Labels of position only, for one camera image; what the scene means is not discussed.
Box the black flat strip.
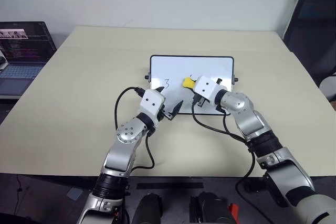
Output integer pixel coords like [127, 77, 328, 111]
[136, 178, 205, 190]

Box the black framed whiteboard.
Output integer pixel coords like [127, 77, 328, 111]
[144, 55, 239, 116]

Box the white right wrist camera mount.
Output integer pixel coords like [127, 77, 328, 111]
[193, 75, 222, 102]

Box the small red object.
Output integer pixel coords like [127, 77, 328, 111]
[227, 202, 241, 221]

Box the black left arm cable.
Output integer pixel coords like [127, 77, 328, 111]
[114, 86, 155, 170]

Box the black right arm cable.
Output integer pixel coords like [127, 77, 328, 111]
[191, 97, 275, 224]

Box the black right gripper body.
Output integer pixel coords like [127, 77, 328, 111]
[193, 93, 211, 108]

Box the white rounded object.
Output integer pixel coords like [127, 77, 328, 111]
[319, 76, 336, 112]

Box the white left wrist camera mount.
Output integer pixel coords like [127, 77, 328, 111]
[139, 89, 166, 127]

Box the open grey laptop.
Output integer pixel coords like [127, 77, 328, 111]
[0, 21, 58, 99]

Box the dark rounded shape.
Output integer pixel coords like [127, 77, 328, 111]
[130, 193, 165, 224]
[189, 191, 232, 224]

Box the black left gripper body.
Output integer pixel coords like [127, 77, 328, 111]
[156, 104, 174, 121]

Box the black office chair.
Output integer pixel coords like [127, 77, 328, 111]
[281, 0, 336, 86]

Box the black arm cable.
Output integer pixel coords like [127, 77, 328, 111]
[114, 86, 155, 170]
[191, 97, 275, 224]

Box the yellow eraser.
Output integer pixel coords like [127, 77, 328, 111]
[182, 77, 197, 90]

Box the thin black floor cable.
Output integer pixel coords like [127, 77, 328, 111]
[15, 174, 29, 195]

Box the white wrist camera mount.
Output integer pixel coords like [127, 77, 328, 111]
[139, 89, 166, 127]
[193, 75, 222, 102]

